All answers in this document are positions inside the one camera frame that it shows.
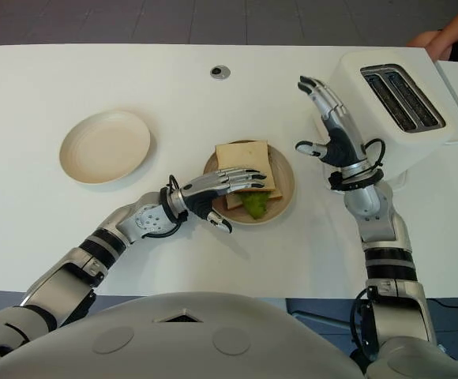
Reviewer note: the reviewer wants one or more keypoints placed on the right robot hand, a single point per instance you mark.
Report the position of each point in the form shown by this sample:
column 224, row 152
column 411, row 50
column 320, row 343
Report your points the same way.
column 341, row 136

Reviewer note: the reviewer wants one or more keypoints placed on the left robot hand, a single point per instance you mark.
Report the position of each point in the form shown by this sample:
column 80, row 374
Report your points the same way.
column 205, row 185

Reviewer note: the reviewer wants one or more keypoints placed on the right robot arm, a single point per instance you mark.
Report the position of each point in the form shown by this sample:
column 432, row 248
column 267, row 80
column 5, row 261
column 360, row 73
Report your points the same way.
column 391, row 272

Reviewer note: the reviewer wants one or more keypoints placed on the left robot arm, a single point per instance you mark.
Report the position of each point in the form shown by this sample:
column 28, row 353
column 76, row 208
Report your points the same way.
column 71, row 272

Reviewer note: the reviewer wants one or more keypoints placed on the cream toaster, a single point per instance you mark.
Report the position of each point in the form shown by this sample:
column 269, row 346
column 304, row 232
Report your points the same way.
column 371, row 134

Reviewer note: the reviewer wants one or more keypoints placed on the green lettuce leaf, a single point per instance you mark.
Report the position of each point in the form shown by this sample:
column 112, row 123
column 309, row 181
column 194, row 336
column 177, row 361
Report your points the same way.
column 257, row 205

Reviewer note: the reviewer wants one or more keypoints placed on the beige plate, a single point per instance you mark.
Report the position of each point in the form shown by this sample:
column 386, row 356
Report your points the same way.
column 286, row 179

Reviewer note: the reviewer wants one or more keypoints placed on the white plate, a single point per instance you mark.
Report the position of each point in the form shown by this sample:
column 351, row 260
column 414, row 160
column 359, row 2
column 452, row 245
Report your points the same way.
column 104, row 148

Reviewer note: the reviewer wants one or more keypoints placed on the person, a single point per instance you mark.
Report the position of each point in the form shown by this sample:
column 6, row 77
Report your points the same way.
column 450, row 35

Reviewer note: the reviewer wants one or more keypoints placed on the robot body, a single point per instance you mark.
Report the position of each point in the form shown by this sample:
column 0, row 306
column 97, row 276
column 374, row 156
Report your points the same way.
column 173, row 347

